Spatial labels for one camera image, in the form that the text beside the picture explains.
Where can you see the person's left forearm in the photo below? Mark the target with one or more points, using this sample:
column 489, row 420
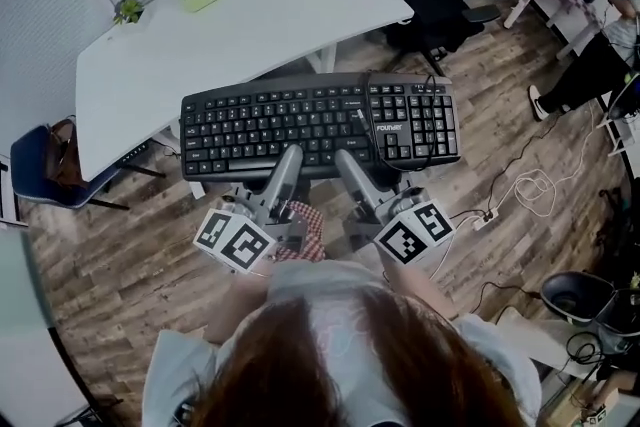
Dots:
column 235, row 305

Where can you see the black round bin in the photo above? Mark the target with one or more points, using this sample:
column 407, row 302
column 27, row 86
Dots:
column 575, row 300

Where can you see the small potted green plant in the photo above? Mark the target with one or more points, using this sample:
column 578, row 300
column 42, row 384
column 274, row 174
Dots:
column 129, row 10

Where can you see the person with head camera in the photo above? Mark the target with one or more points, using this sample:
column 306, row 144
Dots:
column 340, row 305

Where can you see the blue chair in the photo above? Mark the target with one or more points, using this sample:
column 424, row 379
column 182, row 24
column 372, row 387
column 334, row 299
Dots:
column 30, row 170

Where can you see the person's right forearm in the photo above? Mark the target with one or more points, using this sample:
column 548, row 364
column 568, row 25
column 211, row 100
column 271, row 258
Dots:
column 420, row 290

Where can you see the black computer keyboard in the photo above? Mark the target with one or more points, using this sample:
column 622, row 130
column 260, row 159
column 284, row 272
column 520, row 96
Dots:
column 280, row 125

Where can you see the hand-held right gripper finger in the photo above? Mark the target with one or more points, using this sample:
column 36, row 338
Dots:
column 407, row 182
column 355, row 177

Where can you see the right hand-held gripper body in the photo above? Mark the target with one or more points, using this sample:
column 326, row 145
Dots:
column 415, row 230

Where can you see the white table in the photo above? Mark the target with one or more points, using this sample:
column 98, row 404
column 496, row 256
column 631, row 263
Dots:
column 225, row 30

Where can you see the red checkered skirt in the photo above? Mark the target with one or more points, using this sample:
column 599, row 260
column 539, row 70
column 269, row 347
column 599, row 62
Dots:
column 310, row 235

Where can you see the brown bag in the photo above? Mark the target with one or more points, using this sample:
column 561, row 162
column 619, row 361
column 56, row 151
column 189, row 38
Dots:
column 67, row 155

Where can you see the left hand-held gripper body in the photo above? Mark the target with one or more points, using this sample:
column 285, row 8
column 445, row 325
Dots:
column 235, row 240

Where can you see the black office chair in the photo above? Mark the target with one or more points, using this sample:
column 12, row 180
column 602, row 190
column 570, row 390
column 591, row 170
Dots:
column 430, row 10

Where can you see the white power strip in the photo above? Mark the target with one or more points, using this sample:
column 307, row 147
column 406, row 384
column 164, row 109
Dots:
column 485, row 219

